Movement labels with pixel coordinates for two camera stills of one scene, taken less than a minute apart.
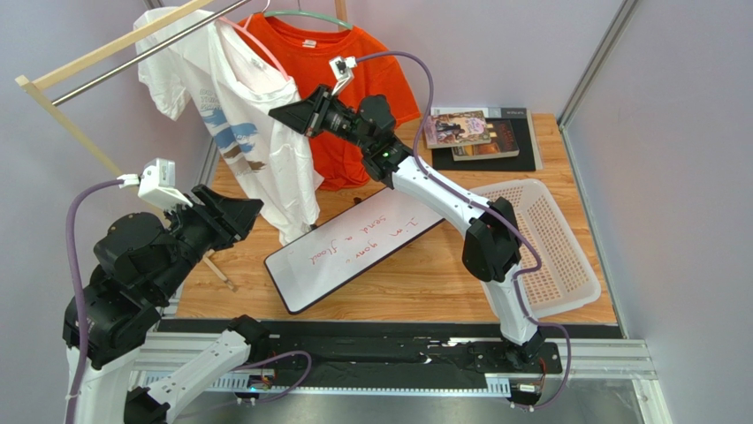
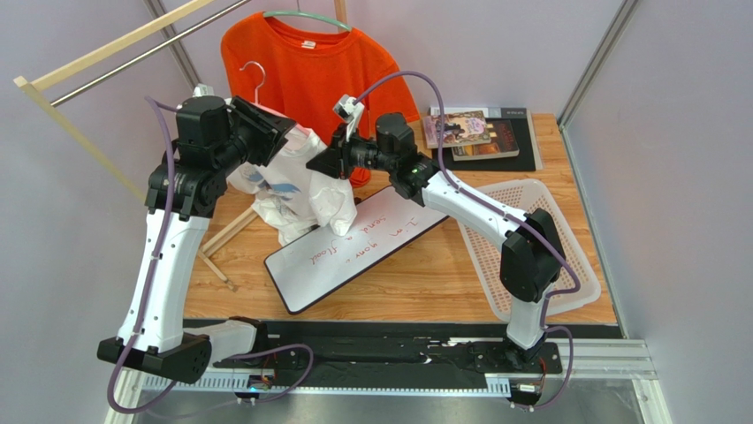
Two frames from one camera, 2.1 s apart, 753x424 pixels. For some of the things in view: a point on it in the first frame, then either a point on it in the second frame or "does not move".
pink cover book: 456,129 does not move
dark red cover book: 503,144 does not move
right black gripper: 319,112 -> 341,157
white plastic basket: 566,280 does not move
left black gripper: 231,218 -> 268,128
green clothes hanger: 340,22 does not move
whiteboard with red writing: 345,243 does not move
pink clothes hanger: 254,41 -> 256,103
